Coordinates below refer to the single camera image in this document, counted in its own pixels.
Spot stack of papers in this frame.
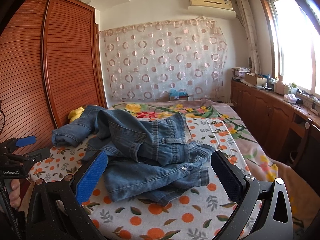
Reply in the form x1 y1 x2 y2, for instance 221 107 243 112
232 67 252 80

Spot white wall air conditioner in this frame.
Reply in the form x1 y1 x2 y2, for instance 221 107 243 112
188 0 236 20

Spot orange print bed sheet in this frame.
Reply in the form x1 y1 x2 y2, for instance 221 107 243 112
26 116 263 240

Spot window with wooden frame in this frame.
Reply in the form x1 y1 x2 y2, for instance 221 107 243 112
260 0 319 98

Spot pink floral blanket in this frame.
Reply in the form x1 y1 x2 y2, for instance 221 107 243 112
112 99 319 239

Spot wooden louvered wardrobe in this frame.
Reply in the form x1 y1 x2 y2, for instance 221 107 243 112
1 0 107 154

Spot dark blue folded jeans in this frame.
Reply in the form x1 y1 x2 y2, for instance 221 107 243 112
51 104 126 147

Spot circle pattern sheer curtain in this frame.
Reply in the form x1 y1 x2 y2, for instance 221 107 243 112
100 18 228 102

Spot person's left hand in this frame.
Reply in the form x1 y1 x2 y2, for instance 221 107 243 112
9 179 21 208

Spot cardboard box with blue items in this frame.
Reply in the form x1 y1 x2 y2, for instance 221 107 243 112
169 89 189 101

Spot wooden sideboard cabinet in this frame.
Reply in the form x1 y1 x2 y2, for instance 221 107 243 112
230 79 320 176

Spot pink bottle on sideboard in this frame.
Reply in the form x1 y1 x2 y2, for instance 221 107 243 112
274 75 285 95

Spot yellow plush toy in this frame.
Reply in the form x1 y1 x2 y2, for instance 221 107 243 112
68 106 85 123

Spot beige side curtain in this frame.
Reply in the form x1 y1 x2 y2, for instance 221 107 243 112
236 0 261 74

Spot open cardboard box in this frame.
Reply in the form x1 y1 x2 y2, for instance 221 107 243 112
244 73 267 86

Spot light blue denim jeans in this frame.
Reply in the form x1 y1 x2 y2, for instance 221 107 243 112
81 112 217 207

